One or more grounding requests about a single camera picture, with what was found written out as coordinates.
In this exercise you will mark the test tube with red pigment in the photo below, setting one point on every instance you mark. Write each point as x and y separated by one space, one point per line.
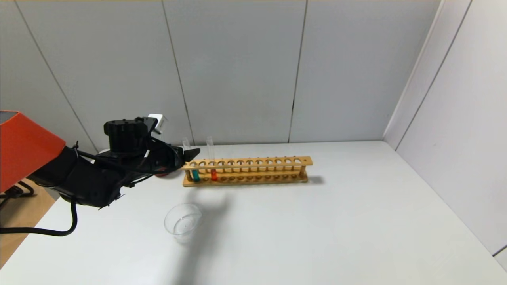
214 175

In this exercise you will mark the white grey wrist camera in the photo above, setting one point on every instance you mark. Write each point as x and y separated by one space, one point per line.
158 120

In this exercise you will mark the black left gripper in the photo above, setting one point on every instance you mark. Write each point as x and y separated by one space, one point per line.
180 158

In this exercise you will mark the wooden test tube rack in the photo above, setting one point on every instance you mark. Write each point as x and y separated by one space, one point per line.
245 162

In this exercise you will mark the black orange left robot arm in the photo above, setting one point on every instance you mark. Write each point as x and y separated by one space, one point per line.
23 146

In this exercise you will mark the clear glass beaker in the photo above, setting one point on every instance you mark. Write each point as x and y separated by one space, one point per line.
184 225

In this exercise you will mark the black metal stand leg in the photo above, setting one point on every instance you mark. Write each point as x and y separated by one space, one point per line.
21 193

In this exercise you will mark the dark red plastic cup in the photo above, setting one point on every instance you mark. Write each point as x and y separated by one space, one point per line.
164 174

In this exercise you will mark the test tube with blue pigment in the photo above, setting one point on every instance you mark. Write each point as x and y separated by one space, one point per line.
196 176

